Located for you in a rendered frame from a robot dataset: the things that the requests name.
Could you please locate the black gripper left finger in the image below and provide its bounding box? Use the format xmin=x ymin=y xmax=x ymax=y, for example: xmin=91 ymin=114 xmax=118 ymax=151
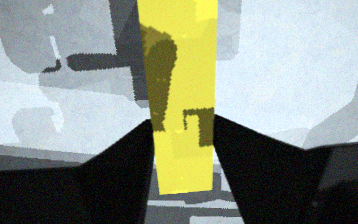
xmin=0 ymin=119 xmax=155 ymax=224

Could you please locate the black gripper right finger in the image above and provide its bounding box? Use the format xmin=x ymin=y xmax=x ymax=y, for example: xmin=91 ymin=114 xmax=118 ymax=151
xmin=213 ymin=114 xmax=358 ymax=224

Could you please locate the yellow bar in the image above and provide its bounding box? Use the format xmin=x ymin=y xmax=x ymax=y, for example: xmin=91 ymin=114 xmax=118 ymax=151
xmin=137 ymin=0 xmax=217 ymax=195

